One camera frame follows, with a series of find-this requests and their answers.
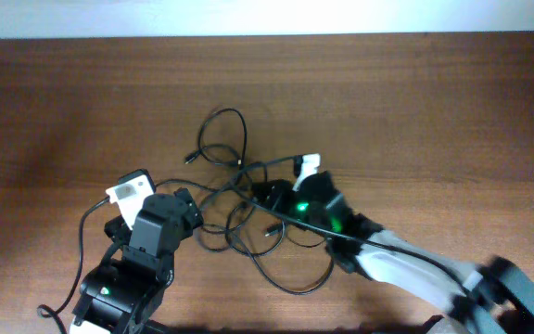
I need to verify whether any thick black cable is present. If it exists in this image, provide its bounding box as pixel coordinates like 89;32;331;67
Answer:
155;108;336;296

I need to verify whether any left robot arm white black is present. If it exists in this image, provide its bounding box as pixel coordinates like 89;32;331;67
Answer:
69;187;203;334

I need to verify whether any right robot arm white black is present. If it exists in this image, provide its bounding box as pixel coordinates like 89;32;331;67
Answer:
251;172;534;333

